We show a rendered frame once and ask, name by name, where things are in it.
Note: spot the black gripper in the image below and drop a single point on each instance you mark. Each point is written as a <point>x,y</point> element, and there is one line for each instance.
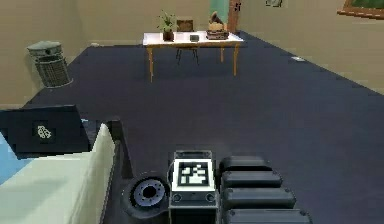
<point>146,196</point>

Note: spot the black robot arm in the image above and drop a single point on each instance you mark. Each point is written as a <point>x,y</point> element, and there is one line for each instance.
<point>246,193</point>

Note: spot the white bed with blue sheet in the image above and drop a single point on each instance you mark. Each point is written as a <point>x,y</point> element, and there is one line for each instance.
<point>56,186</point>

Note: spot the black laptop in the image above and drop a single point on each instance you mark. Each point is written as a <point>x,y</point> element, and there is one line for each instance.
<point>43,131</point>

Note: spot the white table with wooden legs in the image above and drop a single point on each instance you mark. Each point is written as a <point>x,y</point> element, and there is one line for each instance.
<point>186,41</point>

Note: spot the grey mesh waste bin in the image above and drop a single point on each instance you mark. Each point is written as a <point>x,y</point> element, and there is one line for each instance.
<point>50,65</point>

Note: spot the small dark mug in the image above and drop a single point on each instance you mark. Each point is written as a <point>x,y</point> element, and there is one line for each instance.
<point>194,37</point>

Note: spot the green house plant in pot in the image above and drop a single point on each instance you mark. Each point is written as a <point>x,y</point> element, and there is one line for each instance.
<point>166,26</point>

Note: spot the brown wooden chair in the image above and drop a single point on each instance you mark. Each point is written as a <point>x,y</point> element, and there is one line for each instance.
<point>185,26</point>

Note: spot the brown gramophone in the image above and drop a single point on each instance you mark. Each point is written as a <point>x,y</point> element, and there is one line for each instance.
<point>216,28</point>

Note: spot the brown room door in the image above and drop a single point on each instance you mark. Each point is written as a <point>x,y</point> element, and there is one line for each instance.
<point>234,15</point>

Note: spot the small white floor object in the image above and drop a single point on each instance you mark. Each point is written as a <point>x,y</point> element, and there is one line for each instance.
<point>297,59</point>

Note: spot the wooden framed picture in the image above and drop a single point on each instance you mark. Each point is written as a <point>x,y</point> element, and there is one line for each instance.
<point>363,8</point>

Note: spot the small framed wall picture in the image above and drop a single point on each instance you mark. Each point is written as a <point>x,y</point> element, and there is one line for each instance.
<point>274,3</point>

